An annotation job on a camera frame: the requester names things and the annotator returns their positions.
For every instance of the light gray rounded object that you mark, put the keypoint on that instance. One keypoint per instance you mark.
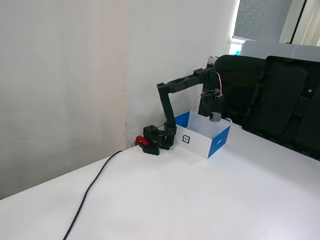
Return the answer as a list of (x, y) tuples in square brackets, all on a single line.
[(228, 119)]

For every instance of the small blue-capped bottle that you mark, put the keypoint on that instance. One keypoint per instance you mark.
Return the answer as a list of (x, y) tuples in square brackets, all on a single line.
[(237, 52)]

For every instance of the black mesh office chair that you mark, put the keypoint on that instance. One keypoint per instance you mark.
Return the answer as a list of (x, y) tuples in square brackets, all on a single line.
[(240, 85)]

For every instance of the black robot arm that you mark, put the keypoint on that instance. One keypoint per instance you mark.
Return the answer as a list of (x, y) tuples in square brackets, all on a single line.
[(166, 100)]

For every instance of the gray 3D-printed block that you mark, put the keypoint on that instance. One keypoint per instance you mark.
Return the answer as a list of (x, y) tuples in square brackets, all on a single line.
[(215, 117)]

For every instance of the red and black table clamp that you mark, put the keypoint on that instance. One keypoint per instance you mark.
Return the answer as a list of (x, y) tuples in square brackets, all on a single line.
[(147, 147)]

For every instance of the gray window blind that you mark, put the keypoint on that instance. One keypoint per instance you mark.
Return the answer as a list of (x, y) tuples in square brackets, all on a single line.
[(260, 17)]

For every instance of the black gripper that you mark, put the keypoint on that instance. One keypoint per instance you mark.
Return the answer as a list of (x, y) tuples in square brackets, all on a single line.
[(209, 103)]

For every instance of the blue and white cardboard box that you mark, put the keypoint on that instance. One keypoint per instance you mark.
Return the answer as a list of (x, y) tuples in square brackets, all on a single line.
[(197, 143)]

